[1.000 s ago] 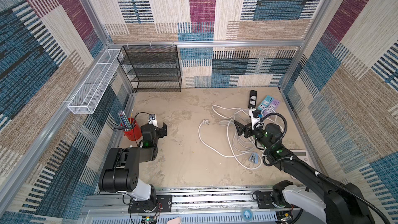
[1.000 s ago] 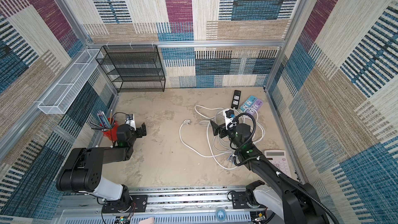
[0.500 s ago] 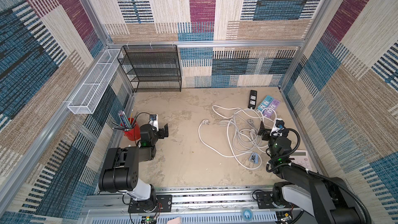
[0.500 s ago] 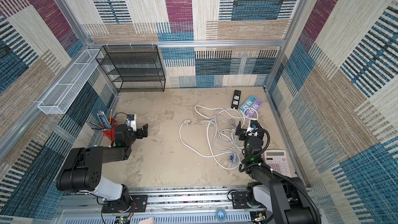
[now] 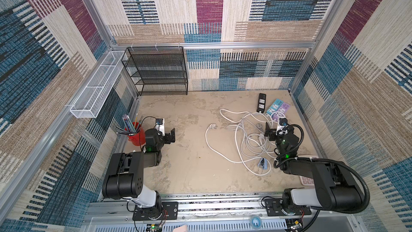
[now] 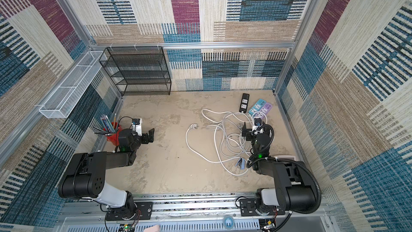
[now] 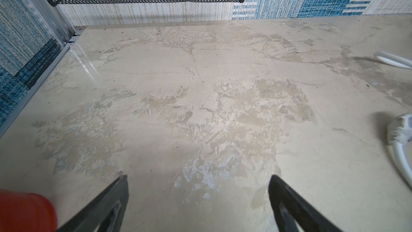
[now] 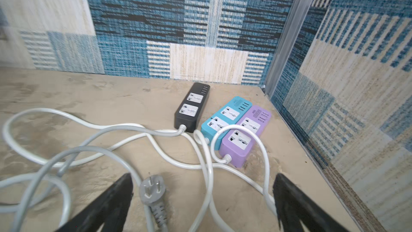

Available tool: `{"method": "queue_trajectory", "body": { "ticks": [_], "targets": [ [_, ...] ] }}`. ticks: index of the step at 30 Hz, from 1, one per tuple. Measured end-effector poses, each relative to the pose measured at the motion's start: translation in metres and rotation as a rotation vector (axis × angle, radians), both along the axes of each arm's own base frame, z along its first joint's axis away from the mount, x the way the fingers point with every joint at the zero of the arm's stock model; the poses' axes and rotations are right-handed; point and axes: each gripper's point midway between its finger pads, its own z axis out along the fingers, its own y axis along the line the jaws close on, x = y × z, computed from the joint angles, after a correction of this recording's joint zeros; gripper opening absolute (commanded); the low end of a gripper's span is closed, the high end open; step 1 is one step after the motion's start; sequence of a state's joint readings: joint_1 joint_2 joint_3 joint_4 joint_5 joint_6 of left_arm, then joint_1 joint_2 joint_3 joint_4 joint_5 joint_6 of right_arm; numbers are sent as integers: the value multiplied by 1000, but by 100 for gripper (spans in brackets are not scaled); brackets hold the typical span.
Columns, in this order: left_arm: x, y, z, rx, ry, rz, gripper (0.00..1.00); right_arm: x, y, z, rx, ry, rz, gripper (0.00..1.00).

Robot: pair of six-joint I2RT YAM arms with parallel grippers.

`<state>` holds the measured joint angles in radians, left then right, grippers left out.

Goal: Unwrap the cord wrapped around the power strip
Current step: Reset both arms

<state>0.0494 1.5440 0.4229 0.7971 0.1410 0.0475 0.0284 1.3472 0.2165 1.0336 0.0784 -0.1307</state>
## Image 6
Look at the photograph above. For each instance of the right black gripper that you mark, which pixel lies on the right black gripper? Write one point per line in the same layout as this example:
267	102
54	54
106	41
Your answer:
248	132

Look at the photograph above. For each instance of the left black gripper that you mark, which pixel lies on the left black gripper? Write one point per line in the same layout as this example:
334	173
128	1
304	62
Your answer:
151	136

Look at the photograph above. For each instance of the teal power strip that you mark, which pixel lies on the teal power strip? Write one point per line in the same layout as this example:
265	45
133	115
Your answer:
257	106

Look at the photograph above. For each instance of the black power strip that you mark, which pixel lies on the black power strip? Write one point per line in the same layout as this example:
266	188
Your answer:
244	103

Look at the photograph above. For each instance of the purple power strip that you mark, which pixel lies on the purple power strip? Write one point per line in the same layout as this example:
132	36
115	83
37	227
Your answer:
264	110

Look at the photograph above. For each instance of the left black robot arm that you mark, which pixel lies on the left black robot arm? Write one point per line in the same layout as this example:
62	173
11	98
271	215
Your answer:
85	175

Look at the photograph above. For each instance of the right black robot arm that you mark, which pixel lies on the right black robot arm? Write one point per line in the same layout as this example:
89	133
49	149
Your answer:
295	187

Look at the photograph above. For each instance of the blue binder clip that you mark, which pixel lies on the blue binder clip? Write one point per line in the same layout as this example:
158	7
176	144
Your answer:
240	164

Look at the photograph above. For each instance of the red pen cup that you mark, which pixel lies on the red pen cup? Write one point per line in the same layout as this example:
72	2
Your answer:
114	138

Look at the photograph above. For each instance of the pink white calculator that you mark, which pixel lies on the pink white calculator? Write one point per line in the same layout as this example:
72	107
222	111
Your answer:
287	157

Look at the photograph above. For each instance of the pens in red cup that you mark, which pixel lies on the pens in red cup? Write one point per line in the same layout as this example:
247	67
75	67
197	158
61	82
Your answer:
109	128

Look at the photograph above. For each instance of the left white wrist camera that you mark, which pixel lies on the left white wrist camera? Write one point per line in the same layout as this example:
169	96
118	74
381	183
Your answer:
137	126

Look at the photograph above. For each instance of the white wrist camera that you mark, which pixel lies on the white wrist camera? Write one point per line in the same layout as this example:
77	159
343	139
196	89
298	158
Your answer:
257	126
137	126

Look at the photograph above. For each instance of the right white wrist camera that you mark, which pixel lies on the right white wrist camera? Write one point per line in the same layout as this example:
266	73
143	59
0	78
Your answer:
257	126

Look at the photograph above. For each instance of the black wire shelf rack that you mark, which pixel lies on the black wire shelf rack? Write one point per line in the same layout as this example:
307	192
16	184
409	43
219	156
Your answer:
137	70

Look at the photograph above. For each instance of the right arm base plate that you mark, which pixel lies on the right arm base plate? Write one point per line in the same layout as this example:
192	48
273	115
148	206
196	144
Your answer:
248	207

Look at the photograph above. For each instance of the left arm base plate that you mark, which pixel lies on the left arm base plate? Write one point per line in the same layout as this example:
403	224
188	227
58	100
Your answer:
141	211

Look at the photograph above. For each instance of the aluminium front rail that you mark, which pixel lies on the aluminium front rail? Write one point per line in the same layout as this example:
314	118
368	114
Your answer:
191	212

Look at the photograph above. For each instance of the white mesh wall basket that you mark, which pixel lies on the white mesh wall basket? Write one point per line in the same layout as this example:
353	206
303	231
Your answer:
65	97

